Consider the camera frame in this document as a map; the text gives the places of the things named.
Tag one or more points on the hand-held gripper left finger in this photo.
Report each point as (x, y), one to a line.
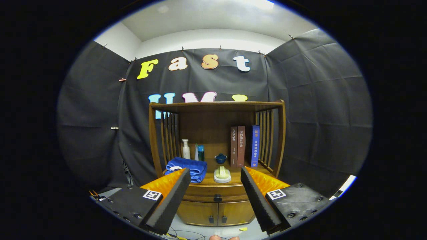
(171, 200)

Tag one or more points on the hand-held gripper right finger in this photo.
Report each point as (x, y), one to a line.
(258, 200)

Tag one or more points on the wooden drawer with black knob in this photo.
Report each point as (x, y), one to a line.
(200, 193)

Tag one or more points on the wooden cabinet door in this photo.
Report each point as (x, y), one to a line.
(195, 213)
(237, 211)

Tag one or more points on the wooden countertop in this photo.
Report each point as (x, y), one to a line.
(236, 177)

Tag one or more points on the wooden cabinet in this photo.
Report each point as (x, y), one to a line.
(213, 126)

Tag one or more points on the folded blue towel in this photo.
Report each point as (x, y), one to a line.
(190, 165)

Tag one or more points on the white pump bottle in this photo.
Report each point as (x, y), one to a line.
(186, 152)

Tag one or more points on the small white tube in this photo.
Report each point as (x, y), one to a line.
(196, 154)

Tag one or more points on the blue book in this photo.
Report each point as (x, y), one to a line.
(255, 146)

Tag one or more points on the teal bottle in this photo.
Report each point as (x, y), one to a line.
(200, 154)

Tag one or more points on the blue lidded teacup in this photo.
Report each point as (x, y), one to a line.
(221, 159)

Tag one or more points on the reddish brown book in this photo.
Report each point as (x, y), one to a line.
(241, 146)

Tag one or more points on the dark brown book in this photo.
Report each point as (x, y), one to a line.
(234, 146)

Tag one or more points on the black backdrop cloth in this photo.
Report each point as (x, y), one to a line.
(317, 100)

